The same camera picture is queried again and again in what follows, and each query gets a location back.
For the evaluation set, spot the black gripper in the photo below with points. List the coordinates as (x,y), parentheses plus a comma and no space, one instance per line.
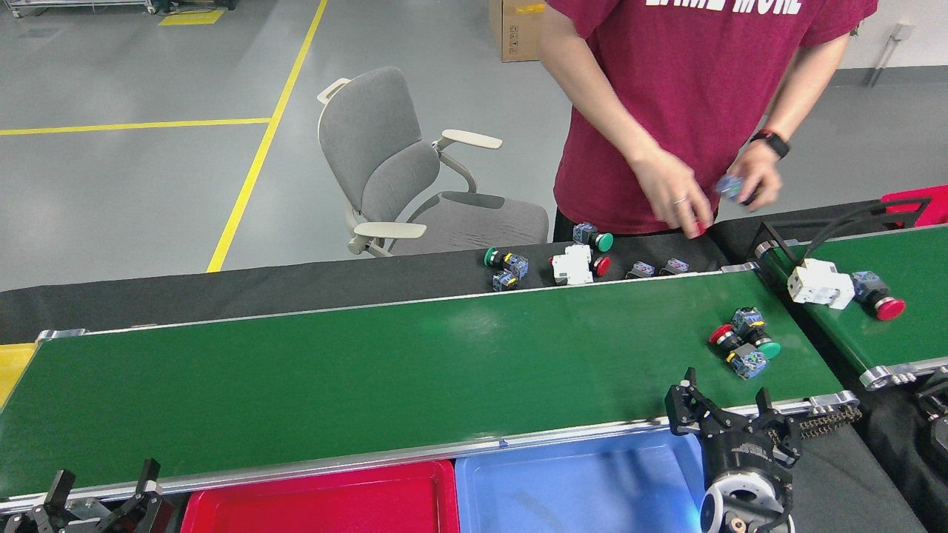
(744,455)

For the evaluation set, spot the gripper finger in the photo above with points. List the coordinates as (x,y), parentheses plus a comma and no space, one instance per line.
(133,514)
(41,518)

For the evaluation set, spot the white circuit breaker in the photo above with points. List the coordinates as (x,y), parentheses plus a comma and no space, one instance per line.
(572,265)
(818,285)

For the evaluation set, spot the person's right forearm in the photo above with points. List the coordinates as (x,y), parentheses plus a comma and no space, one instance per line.
(611,104)

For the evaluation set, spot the person's left forearm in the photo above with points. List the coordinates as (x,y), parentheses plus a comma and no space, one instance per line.
(800,92)

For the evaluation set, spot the blue plastic tray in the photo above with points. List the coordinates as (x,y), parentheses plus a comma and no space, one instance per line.
(578,488)

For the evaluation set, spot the black cloth under short conveyor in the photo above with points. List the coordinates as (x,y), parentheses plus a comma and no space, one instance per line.
(744,240)

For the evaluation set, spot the red plastic tray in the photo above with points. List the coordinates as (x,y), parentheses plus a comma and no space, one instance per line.
(318,503)

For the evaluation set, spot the short green conveyor belt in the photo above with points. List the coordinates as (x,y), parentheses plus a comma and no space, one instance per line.
(926,266)

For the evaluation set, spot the long green conveyor belt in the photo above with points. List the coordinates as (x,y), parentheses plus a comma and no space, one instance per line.
(370,377)

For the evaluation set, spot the person's right hand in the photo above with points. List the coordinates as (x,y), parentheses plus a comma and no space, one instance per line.
(670,192)

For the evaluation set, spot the person's left hand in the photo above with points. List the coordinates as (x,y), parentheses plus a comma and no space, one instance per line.
(763,181)

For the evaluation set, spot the yellow plastic bin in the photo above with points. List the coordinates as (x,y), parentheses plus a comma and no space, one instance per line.
(13,363)

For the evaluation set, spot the long black table cloth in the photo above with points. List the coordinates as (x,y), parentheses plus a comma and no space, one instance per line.
(222,292)

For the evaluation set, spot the red plastic crate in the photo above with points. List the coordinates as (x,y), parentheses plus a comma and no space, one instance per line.
(918,207)

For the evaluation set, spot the black wrist watch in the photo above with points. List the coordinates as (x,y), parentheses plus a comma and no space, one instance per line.
(770,142)

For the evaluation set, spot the person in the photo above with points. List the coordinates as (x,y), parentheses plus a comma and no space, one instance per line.
(689,74)

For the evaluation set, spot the grey metal pole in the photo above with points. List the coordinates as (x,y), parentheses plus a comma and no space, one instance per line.
(902,31)

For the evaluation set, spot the brown cardboard box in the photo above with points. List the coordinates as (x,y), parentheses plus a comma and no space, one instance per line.
(518,33)

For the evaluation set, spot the grey office chair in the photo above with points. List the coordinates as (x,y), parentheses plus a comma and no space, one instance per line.
(370,126)

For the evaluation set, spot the black metal frame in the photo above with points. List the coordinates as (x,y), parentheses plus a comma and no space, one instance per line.
(781,246)

